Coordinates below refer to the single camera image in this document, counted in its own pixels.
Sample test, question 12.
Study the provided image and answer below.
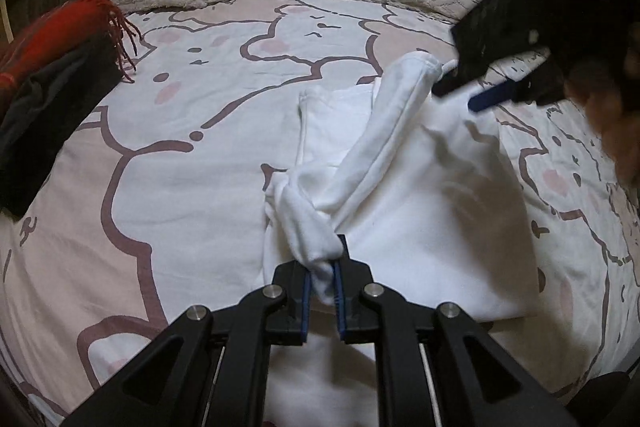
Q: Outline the person's right hand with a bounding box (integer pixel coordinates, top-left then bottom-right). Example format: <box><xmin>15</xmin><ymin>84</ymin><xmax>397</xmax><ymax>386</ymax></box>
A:
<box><xmin>564</xmin><ymin>64</ymin><xmax>639</xmax><ymax>188</ymax></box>

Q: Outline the pink bear pattern bedsheet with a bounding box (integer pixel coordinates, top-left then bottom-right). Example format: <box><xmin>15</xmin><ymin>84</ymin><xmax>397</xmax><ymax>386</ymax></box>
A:
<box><xmin>1</xmin><ymin>0</ymin><xmax>639</xmax><ymax>426</ymax></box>

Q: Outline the black folded garment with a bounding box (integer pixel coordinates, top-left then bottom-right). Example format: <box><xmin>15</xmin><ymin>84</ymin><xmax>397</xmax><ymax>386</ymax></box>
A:
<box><xmin>1</xmin><ymin>35</ymin><xmax>122</xmax><ymax>219</ymax></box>

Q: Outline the red plaid scarf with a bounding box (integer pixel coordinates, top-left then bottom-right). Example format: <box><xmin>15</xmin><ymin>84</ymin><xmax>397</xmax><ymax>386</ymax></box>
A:
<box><xmin>1</xmin><ymin>0</ymin><xmax>142</xmax><ymax>105</ymax></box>

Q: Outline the white garment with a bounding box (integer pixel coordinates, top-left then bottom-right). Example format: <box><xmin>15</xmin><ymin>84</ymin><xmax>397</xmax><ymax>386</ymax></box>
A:
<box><xmin>259</xmin><ymin>51</ymin><xmax>538</xmax><ymax>426</ymax></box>

